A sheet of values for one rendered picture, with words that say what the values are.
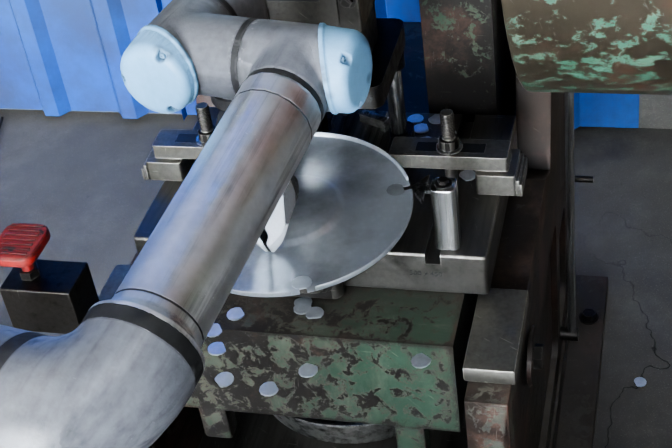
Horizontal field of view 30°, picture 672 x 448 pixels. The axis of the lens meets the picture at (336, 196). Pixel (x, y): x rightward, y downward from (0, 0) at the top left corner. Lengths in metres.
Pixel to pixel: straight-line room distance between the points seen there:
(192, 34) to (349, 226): 0.38
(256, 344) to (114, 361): 0.67
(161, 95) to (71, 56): 2.01
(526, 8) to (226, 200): 0.28
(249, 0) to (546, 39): 0.31
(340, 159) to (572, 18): 0.55
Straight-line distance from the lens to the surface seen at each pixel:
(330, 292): 1.53
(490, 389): 1.45
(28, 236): 1.57
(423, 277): 1.52
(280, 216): 1.35
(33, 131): 3.24
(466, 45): 1.69
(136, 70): 1.14
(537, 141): 1.80
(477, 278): 1.51
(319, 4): 1.40
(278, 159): 1.01
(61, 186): 3.01
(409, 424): 1.57
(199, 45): 1.12
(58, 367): 0.88
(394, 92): 1.61
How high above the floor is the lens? 1.66
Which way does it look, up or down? 37 degrees down
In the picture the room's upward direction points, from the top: 9 degrees counter-clockwise
